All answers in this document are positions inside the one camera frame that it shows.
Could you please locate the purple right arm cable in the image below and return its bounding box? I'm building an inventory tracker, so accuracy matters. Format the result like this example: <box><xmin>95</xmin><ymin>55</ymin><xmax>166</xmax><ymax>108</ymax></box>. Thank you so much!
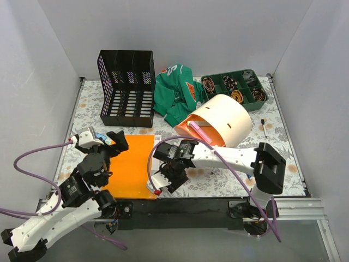
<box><xmin>146</xmin><ymin>135</ymin><xmax>282</xmax><ymax>243</ymax></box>

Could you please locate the grey folded sock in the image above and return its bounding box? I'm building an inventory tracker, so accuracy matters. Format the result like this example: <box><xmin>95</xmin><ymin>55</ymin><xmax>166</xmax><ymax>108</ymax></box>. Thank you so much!
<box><xmin>242</xmin><ymin>70</ymin><xmax>257</xmax><ymax>85</ymax></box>

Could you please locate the brown black rolled tie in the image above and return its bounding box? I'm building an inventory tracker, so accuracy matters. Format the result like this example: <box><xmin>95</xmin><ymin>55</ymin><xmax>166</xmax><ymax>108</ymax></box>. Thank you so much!
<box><xmin>251</xmin><ymin>87</ymin><xmax>267</xmax><ymax>102</ymax></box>

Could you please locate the purple highlighter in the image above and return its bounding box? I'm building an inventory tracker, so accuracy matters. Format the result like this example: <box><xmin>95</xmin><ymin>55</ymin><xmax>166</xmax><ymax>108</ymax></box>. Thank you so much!
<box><xmin>189</xmin><ymin>121</ymin><xmax>212</xmax><ymax>144</ymax></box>

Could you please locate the black mesh file holder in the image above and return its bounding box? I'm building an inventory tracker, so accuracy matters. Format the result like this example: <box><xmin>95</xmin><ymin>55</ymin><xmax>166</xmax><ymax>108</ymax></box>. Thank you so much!
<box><xmin>97</xmin><ymin>50</ymin><xmax>155</xmax><ymax>128</ymax></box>

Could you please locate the green compartment organizer tray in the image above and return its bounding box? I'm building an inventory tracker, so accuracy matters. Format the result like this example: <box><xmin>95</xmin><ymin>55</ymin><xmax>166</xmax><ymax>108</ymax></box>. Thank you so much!
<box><xmin>201</xmin><ymin>69</ymin><xmax>269</xmax><ymax>111</ymax></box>

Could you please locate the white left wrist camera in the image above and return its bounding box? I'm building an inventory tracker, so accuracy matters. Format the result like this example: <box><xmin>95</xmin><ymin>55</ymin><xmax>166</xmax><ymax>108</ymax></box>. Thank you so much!
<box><xmin>69</xmin><ymin>127</ymin><xmax>104</xmax><ymax>149</ymax></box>

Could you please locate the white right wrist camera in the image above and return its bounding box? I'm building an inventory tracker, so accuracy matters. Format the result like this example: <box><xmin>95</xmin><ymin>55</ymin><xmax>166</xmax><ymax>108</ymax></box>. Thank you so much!
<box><xmin>146</xmin><ymin>173</ymin><xmax>171</xmax><ymax>196</ymax></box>

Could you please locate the orange notebook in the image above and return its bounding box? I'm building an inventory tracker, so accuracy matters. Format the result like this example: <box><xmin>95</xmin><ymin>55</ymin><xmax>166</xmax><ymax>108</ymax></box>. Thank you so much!
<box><xmin>103</xmin><ymin>135</ymin><xmax>161</xmax><ymax>200</ymax></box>

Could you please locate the white-spotted black rolled tie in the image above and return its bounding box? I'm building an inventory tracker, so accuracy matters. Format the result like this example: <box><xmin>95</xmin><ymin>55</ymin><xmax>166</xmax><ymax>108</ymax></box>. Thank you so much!
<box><xmin>222</xmin><ymin>75</ymin><xmax>238</xmax><ymax>90</ymax></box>

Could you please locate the blue highlighter by holder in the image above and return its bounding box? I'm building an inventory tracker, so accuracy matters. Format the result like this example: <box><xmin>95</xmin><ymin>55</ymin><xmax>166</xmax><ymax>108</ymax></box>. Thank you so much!
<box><xmin>95</xmin><ymin>133</ymin><xmax>107</xmax><ymax>141</ymax></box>

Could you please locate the green highlighter by holder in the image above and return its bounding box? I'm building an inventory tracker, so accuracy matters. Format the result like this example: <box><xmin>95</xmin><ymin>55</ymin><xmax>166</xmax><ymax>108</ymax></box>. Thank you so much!
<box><xmin>104</xmin><ymin>139</ymin><xmax>112</xmax><ymax>145</ymax></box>

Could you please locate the white drawer organizer box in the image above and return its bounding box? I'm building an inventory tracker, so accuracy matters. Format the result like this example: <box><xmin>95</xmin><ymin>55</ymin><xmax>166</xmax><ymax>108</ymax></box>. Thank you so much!
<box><xmin>174</xmin><ymin>94</ymin><xmax>252</xmax><ymax>148</ymax></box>

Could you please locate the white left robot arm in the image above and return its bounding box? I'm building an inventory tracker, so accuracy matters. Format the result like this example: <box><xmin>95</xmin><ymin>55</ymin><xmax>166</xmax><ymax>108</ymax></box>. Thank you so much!
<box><xmin>1</xmin><ymin>127</ymin><xmax>129</xmax><ymax>261</ymax></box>

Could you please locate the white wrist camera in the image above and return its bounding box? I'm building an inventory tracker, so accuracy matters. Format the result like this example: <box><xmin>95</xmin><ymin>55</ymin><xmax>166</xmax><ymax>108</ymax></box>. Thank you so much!
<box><xmin>146</xmin><ymin>173</ymin><xmax>171</xmax><ymax>196</ymax></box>
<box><xmin>69</xmin><ymin>127</ymin><xmax>104</xmax><ymax>149</ymax></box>

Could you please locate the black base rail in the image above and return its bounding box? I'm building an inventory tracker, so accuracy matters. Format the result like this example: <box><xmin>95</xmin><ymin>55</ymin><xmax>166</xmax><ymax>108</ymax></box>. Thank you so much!
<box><xmin>84</xmin><ymin>195</ymin><xmax>276</xmax><ymax>231</ymax></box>

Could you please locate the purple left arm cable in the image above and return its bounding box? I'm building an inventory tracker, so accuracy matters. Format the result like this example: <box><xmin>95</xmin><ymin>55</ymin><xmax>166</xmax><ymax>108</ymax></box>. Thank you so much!
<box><xmin>0</xmin><ymin>139</ymin><xmax>129</xmax><ymax>251</ymax></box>

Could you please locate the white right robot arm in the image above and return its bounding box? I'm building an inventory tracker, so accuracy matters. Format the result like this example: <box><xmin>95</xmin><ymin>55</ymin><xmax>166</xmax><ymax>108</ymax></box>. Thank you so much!
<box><xmin>147</xmin><ymin>137</ymin><xmax>286</xmax><ymax>217</ymax></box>

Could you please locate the yellow rolled tie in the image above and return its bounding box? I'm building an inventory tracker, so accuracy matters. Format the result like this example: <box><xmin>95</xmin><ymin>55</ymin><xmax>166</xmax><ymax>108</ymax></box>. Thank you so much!
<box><xmin>230</xmin><ymin>90</ymin><xmax>244</xmax><ymax>104</ymax></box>

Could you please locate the pink black rolled tie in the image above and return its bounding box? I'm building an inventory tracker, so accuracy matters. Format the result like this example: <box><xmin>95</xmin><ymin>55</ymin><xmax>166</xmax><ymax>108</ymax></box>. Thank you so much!
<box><xmin>202</xmin><ymin>77</ymin><xmax>215</xmax><ymax>93</ymax></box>

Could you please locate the green sweatshirt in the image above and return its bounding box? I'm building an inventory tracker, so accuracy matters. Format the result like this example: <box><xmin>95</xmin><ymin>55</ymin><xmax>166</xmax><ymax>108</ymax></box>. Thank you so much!
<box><xmin>154</xmin><ymin>64</ymin><xmax>204</xmax><ymax>127</ymax></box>

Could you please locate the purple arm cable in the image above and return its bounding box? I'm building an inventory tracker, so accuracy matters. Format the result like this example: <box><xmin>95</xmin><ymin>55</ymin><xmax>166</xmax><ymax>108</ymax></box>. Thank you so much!
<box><xmin>146</xmin><ymin>135</ymin><xmax>282</xmax><ymax>243</ymax></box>
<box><xmin>0</xmin><ymin>139</ymin><xmax>129</xmax><ymax>251</ymax></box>

